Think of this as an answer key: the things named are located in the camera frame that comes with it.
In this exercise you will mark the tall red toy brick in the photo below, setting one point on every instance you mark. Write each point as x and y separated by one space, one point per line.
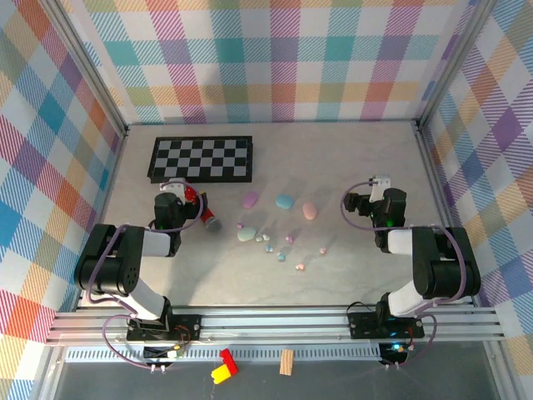
229 360

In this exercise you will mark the yellow toy brick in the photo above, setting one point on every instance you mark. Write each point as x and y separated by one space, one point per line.
220 373

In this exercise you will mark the black controller board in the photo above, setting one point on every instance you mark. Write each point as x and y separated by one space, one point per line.
160 354
393 354

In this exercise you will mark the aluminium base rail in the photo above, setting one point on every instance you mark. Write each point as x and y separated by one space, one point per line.
270 325

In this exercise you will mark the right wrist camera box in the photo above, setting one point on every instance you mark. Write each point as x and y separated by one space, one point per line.
381 185

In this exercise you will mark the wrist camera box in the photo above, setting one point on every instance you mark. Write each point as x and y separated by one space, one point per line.
175 186
381 185

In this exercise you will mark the purple earbud charging case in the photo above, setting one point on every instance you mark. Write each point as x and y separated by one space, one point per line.
250 199

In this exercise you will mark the aluminium side rail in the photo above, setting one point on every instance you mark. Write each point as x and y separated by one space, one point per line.
117 162
431 160

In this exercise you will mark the pink earbud charging case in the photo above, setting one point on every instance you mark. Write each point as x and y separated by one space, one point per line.
310 211

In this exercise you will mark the black white chessboard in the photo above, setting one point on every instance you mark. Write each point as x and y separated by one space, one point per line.
200 158

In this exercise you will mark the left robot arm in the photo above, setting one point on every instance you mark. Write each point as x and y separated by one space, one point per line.
104 275

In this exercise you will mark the small wooden block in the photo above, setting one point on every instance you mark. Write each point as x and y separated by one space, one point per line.
286 362

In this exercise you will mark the aluminium frame leg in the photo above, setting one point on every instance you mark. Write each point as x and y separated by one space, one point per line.
499 371
52 375

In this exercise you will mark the aluminium corner post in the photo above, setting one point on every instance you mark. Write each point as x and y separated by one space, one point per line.
451 62
92 71

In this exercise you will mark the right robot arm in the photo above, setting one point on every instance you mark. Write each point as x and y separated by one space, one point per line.
445 271

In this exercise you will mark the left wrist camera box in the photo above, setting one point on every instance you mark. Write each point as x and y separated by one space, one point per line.
175 186

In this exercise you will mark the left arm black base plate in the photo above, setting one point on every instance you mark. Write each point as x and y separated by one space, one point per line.
187 327

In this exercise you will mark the blue earbud charging case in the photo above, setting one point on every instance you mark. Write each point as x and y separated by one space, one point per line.
284 201

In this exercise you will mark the green earbud charging case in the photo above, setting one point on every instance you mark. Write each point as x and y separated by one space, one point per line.
246 234

